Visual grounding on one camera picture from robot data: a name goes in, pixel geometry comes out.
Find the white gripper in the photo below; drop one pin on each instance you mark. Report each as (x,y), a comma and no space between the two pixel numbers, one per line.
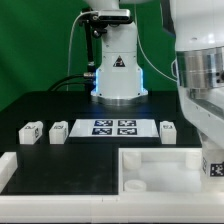
(207,115)

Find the white square tabletop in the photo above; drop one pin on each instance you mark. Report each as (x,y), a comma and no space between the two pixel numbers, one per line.
(167,170)

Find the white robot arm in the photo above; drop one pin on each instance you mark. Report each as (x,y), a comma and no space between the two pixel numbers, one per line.
(198,26)

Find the white U-shaped obstacle fence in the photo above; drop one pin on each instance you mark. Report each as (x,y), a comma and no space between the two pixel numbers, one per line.
(152,207)

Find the white board with AprilTags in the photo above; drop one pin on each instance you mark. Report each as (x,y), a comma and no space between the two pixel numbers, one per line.
(114,128)

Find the silver camera on stand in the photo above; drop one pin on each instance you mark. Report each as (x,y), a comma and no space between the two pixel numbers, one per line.
(95,24)

